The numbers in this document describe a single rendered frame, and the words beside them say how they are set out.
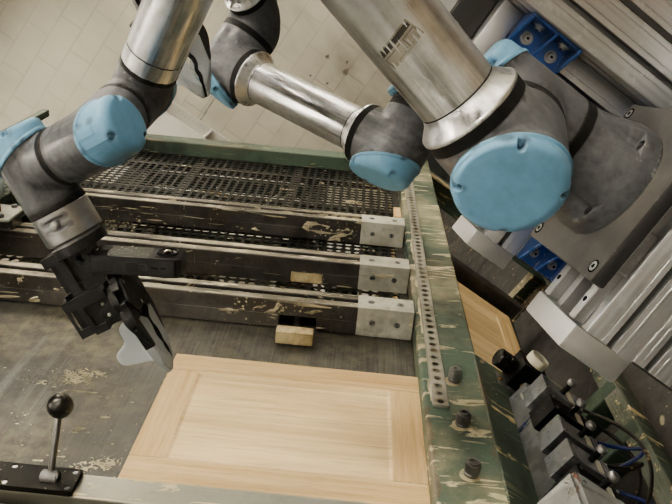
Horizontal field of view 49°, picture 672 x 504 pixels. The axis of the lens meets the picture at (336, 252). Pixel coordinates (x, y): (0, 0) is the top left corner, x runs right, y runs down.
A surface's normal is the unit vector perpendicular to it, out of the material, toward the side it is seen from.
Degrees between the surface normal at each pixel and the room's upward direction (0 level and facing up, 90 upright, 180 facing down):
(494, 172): 97
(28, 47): 90
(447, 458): 59
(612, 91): 90
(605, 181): 73
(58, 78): 90
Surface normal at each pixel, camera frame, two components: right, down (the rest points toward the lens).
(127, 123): 0.84, -0.31
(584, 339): 0.05, 0.26
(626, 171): -0.12, -0.02
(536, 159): -0.11, 0.66
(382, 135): -0.32, -0.29
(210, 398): 0.08, -0.91
